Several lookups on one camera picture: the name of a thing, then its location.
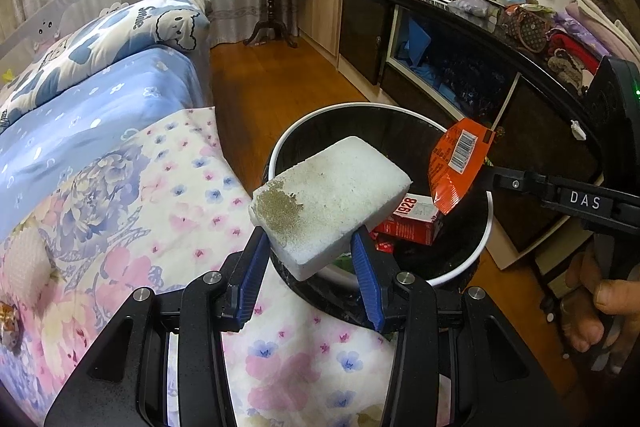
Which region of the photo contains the brown patterned handbag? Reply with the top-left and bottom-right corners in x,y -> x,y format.
500,4 -> 556,54

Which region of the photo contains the white and red box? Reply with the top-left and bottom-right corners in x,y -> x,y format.
372,194 -> 446,248

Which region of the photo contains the purple folded cloth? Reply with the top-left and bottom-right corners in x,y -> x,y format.
552,4 -> 616,62

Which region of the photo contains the round trash bin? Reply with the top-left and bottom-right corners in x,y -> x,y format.
260,103 -> 496,333

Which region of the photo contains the red cloth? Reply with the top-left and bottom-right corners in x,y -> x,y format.
547,32 -> 601,75

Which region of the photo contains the floral quilt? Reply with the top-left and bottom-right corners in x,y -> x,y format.
0,107 -> 451,427

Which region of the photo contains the person's right hand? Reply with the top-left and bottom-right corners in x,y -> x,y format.
560,251 -> 640,354

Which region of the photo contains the small brown wrapper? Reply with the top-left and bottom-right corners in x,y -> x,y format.
0,301 -> 23,350

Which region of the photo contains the blue cloth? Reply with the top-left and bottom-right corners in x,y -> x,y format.
390,14 -> 481,108

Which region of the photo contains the orange snack wrapper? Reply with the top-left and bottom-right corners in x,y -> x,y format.
426,117 -> 497,215

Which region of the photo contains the white sponge block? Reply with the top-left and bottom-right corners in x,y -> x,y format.
248,136 -> 414,282

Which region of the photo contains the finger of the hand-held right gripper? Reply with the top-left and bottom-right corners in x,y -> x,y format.
482,159 -> 626,235

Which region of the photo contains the clear plastic bag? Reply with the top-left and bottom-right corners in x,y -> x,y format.
447,0 -> 501,18

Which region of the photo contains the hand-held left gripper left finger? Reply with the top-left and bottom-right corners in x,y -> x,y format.
44,227 -> 271,427

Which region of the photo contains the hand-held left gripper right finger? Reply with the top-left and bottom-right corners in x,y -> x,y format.
350,227 -> 576,427

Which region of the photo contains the blue and white patterned duvet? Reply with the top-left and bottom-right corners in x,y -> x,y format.
0,0 -> 213,128

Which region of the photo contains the blue bed sheet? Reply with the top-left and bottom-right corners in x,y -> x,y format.
0,47 -> 206,228

